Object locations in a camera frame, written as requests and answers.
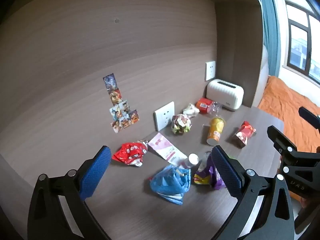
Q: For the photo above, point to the pink flat packet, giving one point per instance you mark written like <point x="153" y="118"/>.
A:
<point x="165" y="148"/>

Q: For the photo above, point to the purple snack bag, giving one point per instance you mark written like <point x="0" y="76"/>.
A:
<point x="206" y="176"/>

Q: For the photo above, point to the green brown wrapper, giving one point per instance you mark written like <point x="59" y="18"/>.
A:
<point x="181" y="124"/>

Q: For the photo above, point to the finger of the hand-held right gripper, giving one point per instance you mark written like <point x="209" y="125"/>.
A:
<point x="310" y="116"/>
<point x="280" y="137"/>

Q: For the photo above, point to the orange blanket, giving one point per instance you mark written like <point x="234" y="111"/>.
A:
<point x="285" y="105"/>

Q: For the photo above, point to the wooden desk side panel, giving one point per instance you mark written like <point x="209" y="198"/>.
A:
<point x="237" y="42"/>

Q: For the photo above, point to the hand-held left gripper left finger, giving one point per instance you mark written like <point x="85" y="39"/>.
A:
<point x="96" y="172"/>

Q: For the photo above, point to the white ribbed appliance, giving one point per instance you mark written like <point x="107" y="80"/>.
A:
<point x="225" y="93"/>

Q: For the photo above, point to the white capped small bottle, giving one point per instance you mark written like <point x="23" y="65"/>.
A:
<point x="192" y="160"/>

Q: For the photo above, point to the white wall socket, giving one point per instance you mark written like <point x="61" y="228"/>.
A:
<point x="210" y="70"/>
<point x="163" y="116"/>

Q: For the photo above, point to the dark framed window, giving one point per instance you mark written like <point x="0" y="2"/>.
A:
<point x="303" y="37"/>

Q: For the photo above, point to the crumpled white wrapper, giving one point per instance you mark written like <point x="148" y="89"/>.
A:
<point x="191" y="110"/>

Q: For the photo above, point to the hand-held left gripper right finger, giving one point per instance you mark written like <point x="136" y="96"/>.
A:
<point x="227" y="172"/>

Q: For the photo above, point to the large red snack bag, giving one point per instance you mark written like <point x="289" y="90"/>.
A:
<point x="128" y="153"/>

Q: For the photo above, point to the blue curtain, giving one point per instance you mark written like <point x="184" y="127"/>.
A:
<point x="270" y="30"/>

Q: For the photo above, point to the blue plastic bag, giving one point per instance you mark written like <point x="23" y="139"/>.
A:
<point x="168" y="183"/>

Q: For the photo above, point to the red label plastic bottle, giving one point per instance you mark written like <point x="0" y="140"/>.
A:
<point x="203" y="105"/>

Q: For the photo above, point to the cluster of picture stickers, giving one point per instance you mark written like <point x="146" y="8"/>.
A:
<point x="117" y="97"/>

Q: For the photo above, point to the small red snack packet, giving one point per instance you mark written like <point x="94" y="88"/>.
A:
<point x="243" y="135"/>

